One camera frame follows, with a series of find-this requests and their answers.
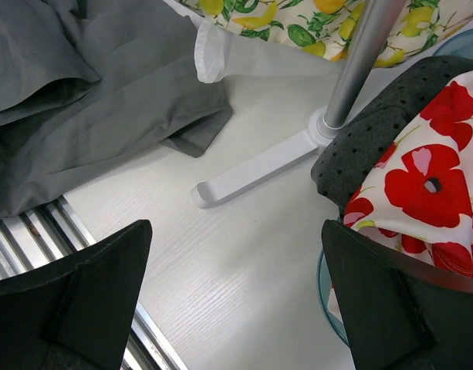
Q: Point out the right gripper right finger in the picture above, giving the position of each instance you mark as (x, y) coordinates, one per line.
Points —
(398, 312)

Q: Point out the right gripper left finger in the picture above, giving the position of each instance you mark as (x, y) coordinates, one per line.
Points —
(76, 312)

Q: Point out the red poppy white skirt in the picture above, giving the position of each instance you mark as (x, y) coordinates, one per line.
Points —
(418, 198)

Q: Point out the dark grey dotted skirt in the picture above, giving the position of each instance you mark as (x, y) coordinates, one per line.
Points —
(345, 163)

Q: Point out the plain grey skirt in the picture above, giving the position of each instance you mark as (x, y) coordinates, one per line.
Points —
(86, 86)

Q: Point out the lemon print skirt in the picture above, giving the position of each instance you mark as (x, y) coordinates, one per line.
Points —
(308, 38)

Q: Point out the clothes rack silver white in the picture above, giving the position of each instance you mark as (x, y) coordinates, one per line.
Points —
(370, 35)

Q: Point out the blue plastic basket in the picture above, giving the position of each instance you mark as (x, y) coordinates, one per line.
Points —
(460, 46)

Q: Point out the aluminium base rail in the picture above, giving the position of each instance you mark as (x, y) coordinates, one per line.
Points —
(47, 233)

